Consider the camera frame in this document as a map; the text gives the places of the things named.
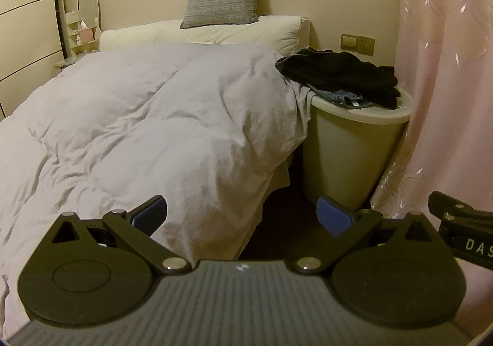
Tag cream wardrobe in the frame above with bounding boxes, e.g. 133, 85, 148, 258
0, 0, 64, 119

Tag pink curtain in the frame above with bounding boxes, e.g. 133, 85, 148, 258
370, 0, 493, 346

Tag white duvet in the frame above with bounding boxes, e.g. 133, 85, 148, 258
0, 43, 312, 331

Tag black garment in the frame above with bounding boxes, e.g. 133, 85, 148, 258
275, 48, 399, 110

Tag oval mirror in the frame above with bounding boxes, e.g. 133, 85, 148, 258
78, 0, 101, 31

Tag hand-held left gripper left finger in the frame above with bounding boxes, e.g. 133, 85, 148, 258
50, 195, 191, 275

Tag blue jeans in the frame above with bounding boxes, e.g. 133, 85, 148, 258
308, 86, 380, 110

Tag white pillow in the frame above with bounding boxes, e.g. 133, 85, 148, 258
99, 16, 311, 52

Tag gold wall socket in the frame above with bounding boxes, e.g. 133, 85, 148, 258
356, 35, 375, 55

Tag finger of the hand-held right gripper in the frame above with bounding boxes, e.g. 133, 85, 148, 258
428, 191, 493, 221

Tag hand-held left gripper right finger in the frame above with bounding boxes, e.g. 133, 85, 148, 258
291, 196, 440, 277

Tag cream laundry basket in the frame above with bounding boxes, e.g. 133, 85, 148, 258
303, 86, 414, 210

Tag cream shelf organiser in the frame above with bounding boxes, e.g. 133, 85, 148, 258
65, 11, 99, 58

